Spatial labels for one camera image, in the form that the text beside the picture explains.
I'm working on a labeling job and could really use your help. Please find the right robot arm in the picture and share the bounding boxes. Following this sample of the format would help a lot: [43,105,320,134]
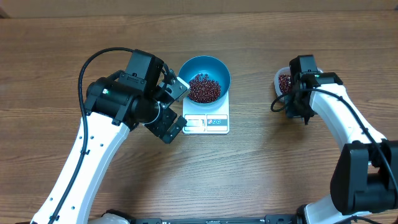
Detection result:
[285,55,397,223]

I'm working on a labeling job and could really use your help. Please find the white digital kitchen scale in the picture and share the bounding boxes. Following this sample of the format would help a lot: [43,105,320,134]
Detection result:
[182,91,230,134]

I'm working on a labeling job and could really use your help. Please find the blue metal bowl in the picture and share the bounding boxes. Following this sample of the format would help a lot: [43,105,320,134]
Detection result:
[178,55,231,97]

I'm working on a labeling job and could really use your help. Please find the red adzuki beans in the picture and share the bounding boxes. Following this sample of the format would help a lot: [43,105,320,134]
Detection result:
[188,72,292,104]

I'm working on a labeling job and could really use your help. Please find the clear plastic container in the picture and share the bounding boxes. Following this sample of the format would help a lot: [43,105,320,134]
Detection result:
[274,66,324,102]

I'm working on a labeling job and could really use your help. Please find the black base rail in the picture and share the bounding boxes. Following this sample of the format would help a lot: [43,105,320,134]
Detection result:
[88,205,340,224]

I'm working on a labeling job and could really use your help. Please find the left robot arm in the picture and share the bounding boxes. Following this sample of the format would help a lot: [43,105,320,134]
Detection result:
[31,48,190,223]

